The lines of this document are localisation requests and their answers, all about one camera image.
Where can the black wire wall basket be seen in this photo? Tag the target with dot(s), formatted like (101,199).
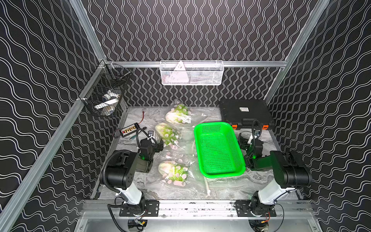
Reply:
(113,77)

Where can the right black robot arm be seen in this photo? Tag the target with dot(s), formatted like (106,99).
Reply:
(289,171)

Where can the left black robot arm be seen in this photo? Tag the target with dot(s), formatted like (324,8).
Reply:
(119,170)

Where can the white wire wall basket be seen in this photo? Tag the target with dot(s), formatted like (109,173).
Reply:
(200,73)

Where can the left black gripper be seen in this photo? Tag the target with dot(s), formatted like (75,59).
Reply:
(149,144)

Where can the far bagged chinese cabbage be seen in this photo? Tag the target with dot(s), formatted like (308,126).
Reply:
(181,114)

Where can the middle bagged chinese cabbage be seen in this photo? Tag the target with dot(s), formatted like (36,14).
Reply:
(175,137)

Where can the bagged chinese cabbage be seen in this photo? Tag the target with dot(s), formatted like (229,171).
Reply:
(175,137)
(181,114)

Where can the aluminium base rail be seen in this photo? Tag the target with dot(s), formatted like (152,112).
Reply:
(216,209)

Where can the white items in black basket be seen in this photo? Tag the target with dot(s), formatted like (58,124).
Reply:
(110,101)

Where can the pink triangle card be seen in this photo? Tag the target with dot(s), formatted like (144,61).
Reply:
(179,75)

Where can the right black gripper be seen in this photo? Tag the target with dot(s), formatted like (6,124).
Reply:
(244,142)

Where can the black tool case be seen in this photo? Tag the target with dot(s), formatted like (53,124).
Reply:
(240,113)

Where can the green plastic basket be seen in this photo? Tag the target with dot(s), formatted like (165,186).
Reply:
(218,151)

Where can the zip-top bag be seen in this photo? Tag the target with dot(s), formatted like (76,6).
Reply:
(196,183)

